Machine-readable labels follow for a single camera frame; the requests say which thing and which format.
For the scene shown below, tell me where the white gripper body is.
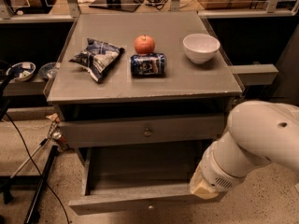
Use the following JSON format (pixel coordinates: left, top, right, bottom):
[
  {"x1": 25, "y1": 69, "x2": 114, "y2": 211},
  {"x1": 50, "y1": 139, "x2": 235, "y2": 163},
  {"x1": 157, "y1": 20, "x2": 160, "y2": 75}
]
[{"x1": 195, "y1": 143, "x2": 247, "y2": 192}]

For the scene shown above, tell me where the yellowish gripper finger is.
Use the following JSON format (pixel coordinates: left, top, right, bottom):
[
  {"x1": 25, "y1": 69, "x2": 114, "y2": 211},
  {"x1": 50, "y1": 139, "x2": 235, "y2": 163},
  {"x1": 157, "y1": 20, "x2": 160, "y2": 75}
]
[{"x1": 190, "y1": 172, "x2": 219, "y2": 200}]

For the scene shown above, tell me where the grey drawer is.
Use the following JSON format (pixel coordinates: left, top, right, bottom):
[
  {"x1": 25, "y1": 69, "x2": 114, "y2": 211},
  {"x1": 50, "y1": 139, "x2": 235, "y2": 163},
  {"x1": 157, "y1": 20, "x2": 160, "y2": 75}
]
[
  {"x1": 68, "y1": 139, "x2": 228, "y2": 217},
  {"x1": 60, "y1": 113, "x2": 225, "y2": 148}
]

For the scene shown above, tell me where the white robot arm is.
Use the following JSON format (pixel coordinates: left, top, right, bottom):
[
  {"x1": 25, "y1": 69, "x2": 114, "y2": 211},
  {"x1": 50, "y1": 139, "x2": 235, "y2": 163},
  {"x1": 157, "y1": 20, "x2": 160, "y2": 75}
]
[{"x1": 190, "y1": 101, "x2": 299, "y2": 200}]

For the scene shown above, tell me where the grey top drawer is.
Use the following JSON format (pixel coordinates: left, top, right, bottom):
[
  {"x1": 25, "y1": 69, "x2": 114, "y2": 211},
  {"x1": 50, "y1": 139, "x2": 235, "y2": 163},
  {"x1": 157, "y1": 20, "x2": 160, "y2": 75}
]
[{"x1": 60, "y1": 113, "x2": 225, "y2": 148}]

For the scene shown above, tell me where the white ceramic bowl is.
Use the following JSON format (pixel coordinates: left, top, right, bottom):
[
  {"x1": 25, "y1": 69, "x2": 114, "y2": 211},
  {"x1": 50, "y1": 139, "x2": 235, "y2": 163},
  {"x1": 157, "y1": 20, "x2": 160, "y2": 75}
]
[{"x1": 183, "y1": 34, "x2": 221, "y2": 63}]

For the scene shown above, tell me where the red apple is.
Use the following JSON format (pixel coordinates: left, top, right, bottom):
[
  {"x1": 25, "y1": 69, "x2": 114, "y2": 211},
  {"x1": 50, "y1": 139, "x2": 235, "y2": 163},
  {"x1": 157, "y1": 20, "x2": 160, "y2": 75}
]
[{"x1": 134, "y1": 35, "x2": 155, "y2": 54}]

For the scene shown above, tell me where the white stick with metal cap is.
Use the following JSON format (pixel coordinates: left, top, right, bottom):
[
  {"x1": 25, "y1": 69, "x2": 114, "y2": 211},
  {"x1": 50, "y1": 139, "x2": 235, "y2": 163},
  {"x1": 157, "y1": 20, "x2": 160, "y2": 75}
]
[{"x1": 10, "y1": 133, "x2": 54, "y2": 179}]

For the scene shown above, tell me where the blue white chip bag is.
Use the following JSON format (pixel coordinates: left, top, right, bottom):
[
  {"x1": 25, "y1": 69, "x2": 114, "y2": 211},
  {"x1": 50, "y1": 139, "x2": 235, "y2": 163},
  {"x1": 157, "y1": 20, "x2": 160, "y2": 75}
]
[{"x1": 70, "y1": 38, "x2": 125, "y2": 83}]

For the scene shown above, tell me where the clear glass bowl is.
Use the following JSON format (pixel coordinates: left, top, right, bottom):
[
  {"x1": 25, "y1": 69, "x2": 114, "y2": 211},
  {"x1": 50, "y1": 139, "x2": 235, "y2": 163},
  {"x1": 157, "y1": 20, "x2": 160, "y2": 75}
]
[{"x1": 38, "y1": 63, "x2": 60, "y2": 80}]

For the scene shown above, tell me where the black metal floor stand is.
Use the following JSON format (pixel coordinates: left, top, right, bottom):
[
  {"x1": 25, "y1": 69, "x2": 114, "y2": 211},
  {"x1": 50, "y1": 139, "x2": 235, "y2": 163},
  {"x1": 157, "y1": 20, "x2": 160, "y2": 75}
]
[{"x1": 0, "y1": 146, "x2": 58, "y2": 224}]

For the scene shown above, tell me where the black monitor stand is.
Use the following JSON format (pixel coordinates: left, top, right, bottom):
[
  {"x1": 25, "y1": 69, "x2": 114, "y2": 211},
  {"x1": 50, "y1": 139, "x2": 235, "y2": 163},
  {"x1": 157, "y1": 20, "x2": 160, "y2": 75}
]
[{"x1": 89, "y1": 0, "x2": 141, "y2": 12}]

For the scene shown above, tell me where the bowl with blue contents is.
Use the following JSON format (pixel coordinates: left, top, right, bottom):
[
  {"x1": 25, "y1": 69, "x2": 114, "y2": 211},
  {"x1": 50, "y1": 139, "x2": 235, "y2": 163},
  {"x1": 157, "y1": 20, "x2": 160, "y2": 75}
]
[{"x1": 7, "y1": 62, "x2": 36, "y2": 82}]

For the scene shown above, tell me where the black cable on floor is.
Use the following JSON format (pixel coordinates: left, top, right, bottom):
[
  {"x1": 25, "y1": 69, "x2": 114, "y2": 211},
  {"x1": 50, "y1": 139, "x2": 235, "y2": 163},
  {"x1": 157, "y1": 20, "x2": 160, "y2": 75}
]
[{"x1": 0, "y1": 109, "x2": 73, "y2": 224}]

